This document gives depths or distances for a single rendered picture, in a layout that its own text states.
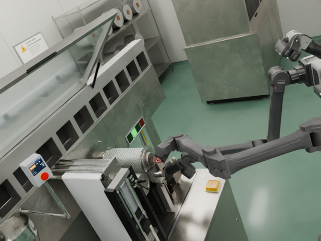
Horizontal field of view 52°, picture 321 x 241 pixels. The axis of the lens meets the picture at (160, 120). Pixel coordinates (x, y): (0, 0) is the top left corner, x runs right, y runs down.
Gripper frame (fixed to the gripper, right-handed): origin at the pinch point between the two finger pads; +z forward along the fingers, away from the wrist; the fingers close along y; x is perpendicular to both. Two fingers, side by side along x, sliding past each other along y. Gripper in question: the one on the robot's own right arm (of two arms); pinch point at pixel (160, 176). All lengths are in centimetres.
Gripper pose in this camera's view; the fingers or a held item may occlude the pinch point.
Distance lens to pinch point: 193.5
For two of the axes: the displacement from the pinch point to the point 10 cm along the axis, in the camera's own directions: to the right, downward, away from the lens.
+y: 3.9, -5.6, 7.3
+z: -5.7, 4.8, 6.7
